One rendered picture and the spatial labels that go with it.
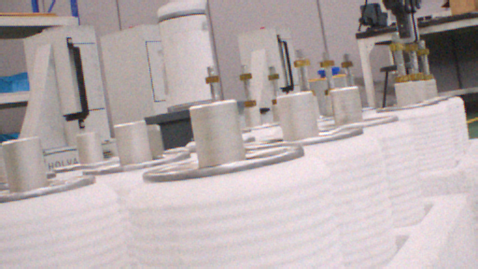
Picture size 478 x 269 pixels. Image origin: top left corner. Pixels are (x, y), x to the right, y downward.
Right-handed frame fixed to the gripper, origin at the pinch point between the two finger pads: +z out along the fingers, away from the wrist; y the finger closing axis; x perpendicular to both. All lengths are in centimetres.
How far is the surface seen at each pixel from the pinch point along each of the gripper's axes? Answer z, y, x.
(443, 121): 12.1, -12.3, -7.9
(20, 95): -39, 290, 475
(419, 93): 8.7, -1.0, -0.6
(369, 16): -50, 417, 207
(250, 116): 8.3, -7.1, 22.2
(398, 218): 16.8, -43.5, -15.6
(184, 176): 10, -68, -18
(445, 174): 17.4, -17.3, -9.2
